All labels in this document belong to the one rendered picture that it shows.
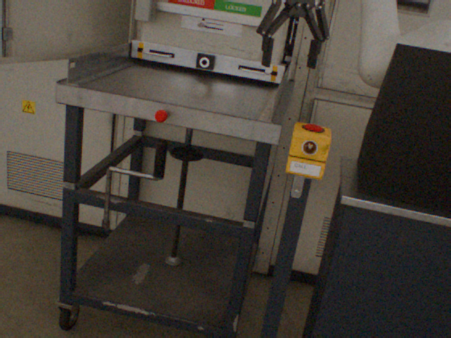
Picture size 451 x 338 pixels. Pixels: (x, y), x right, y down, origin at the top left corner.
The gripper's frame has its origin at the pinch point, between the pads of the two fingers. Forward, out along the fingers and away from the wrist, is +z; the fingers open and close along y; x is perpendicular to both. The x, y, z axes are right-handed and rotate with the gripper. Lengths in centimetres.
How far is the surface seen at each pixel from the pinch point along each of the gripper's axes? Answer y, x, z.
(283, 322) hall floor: -30, -19, 101
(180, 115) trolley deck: 21.7, -13.9, 17.4
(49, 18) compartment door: 45, -72, 2
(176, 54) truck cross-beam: 5, -60, 9
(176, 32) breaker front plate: 5, -62, 2
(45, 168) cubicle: 41, -111, 70
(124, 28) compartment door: 15, -91, 6
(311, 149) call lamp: 9.5, 26.1, 12.9
